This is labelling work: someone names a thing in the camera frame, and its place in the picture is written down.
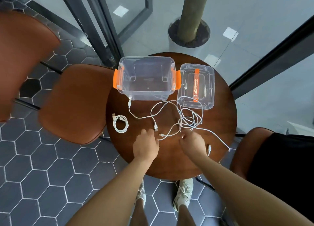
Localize person's right hand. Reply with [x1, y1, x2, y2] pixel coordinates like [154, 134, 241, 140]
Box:
[179, 130, 207, 158]

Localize person's left hand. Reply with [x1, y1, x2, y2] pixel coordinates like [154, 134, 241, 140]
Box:
[133, 129, 160, 161]

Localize person's left forearm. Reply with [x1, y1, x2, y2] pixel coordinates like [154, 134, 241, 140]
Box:
[66, 157, 153, 226]

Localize person's right forearm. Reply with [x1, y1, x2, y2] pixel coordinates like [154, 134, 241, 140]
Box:
[192, 153, 314, 226]

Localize clear storage box orange latches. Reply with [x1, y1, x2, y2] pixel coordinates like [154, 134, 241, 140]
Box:
[113, 56, 182, 101]

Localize brown leather chair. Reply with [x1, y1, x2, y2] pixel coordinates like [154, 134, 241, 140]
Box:
[38, 64, 116, 145]
[0, 10, 61, 122]
[229, 127, 275, 180]

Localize person's right white shoe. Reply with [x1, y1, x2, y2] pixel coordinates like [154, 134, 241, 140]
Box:
[172, 178, 194, 212]

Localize person's white shoe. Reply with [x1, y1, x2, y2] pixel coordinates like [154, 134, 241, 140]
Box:
[172, 178, 194, 212]
[134, 179, 147, 208]

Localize person's left white shoe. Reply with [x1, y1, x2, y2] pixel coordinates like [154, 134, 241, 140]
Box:
[134, 179, 147, 208]

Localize person's right leg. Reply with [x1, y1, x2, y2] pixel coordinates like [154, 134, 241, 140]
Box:
[176, 204, 197, 226]

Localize person's leg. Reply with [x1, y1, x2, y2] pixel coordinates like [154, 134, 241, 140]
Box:
[176, 204, 197, 226]
[130, 198, 148, 226]

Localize person's left leg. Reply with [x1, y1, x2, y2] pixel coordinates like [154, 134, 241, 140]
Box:
[130, 198, 148, 226]

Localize white round planter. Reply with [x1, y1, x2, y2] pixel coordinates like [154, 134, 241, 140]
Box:
[167, 17, 211, 53]

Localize tree trunk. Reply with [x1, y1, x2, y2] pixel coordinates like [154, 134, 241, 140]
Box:
[177, 0, 211, 43]

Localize tangled white cable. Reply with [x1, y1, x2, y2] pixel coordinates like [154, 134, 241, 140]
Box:
[158, 96, 231, 158]

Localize long white cable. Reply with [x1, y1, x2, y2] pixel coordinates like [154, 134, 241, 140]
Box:
[127, 96, 172, 132]

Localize coiled white cable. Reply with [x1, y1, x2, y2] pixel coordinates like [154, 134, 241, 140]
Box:
[112, 113, 129, 134]

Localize clear lid orange handle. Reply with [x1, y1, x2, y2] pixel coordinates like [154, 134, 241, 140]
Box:
[177, 63, 215, 110]

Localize black metal door frame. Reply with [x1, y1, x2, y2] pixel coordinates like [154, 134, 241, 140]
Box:
[56, 0, 153, 67]

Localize black metal window frame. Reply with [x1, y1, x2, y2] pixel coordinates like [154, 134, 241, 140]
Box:
[229, 15, 314, 100]

